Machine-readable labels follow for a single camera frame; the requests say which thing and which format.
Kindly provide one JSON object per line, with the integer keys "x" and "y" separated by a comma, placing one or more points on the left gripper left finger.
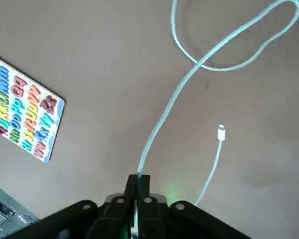
{"x": 89, "y": 221}

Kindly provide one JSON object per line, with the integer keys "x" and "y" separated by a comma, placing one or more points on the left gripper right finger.
{"x": 179, "y": 221}

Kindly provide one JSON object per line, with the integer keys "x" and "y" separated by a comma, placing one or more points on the colourful alphabet puzzle board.
{"x": 27, "y": 112}

